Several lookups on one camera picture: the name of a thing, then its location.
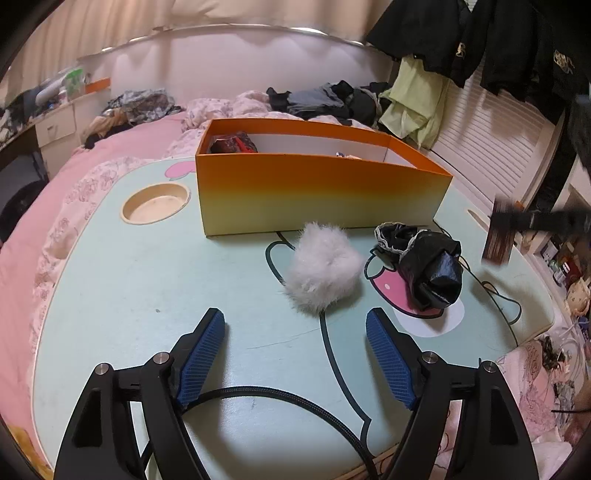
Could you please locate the pink floral duvet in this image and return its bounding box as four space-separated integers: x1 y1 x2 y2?
27 89 371 351

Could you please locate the white desk with drawer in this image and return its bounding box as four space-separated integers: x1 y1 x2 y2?
1 88 111 168

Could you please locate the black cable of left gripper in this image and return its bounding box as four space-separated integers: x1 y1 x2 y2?
138 386 380 480

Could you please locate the dark red foil snack pack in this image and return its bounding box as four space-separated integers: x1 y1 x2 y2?
208 132 259 154

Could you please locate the beige curtain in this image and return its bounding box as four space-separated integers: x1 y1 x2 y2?
5 0 389 96

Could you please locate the hanging black jacket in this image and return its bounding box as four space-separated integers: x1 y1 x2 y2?
473 1 588 124
366 0 476 88

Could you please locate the lime green garment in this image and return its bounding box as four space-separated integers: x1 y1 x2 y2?
379 55 450 149

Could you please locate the mint green lap table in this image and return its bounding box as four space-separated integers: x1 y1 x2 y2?
33 162 554 462

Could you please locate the white fluffy pompom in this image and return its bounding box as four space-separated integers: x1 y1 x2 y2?
283 222 365 315

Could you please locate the pile of dark clothes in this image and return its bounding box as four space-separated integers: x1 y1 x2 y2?
266 80 391 128

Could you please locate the orange gradient cardboard box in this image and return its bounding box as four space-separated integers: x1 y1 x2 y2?
195 118 452 237

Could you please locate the patterned grey clothes pile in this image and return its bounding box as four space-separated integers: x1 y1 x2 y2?
106 88 183 125

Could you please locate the black glossy cloth item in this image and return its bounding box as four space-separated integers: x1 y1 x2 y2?
374 222 463 311

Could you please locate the brown playing card box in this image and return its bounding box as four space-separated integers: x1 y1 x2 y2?
482 198 524 266

